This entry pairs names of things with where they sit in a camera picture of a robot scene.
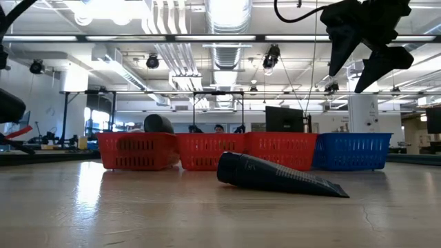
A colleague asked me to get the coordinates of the red flat piece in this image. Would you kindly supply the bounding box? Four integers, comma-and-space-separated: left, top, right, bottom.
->
4, 125, 34, 141

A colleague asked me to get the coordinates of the blue plastic basket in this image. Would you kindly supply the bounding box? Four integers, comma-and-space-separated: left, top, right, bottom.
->
311, 132, 393, 172

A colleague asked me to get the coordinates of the black metal rig frame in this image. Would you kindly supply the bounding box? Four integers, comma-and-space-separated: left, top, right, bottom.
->
0, 33, 441, 43

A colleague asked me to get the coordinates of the black monitor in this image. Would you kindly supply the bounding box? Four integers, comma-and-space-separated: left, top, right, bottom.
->
425, 106, 441, 136
265, 105, 306, 134

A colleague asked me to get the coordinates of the black hanging camera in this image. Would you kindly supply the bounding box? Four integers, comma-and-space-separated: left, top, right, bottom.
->
262, 43, 282, 70
323, 81, 340, 94
145, 53, 161, 70
29, 59, 45, 75

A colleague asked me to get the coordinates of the red plastic basket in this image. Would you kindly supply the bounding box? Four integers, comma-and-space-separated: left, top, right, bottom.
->
96, 132, 181, 172
176, 132, 249, 172
245, 131, 320, 172

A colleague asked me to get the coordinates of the dark table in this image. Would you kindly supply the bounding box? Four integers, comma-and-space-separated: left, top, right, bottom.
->
385, 153, 441, 167
0, 149, 101, 167

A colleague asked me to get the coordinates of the silver ventilation duct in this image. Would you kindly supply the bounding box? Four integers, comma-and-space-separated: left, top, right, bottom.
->
205, 0, 253, 72

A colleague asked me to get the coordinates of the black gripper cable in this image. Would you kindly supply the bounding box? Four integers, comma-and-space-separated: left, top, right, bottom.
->
273, 0, 327, 24

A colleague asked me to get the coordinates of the black background rig frame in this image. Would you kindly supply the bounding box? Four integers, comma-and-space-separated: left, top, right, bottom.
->
192, 90, 245, 134
60, 89, 118, 149

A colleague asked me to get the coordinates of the thin hanging cable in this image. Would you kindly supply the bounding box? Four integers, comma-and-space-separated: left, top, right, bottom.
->
304, 0, 318, 116

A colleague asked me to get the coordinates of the black squeeze tube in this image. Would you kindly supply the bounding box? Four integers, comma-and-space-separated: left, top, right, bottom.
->
216, 151, 350, 199

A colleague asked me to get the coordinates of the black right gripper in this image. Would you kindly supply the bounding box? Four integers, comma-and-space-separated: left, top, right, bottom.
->
320, 0, 415, 94

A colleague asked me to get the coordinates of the white column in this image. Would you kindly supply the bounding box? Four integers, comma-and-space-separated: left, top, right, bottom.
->
347, 94, 380, 134

